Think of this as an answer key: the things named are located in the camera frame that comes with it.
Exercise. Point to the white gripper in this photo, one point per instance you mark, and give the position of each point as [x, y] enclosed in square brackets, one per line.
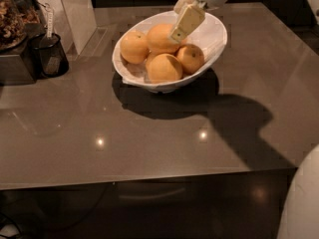
[192, 16]

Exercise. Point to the glass jar with nuts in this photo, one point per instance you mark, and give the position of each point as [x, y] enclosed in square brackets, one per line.
[15, 15]

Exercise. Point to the white panel board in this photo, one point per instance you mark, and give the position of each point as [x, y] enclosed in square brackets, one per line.
[74, 22]

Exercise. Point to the dark box under jar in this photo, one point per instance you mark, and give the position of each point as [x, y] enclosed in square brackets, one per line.
[17, 66]

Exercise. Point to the black mesh cup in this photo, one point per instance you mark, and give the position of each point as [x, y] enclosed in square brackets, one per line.
[49, 55]

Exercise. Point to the orange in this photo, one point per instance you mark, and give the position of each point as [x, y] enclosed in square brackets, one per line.
[158, 40]
[134, 47]
[191, 58]
[164, 68]

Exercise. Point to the white tag utensil in cup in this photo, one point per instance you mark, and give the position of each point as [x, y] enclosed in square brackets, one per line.
[50, 20]

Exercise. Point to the white oval bowl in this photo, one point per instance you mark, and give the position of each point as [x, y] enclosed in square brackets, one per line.
[210, 36]

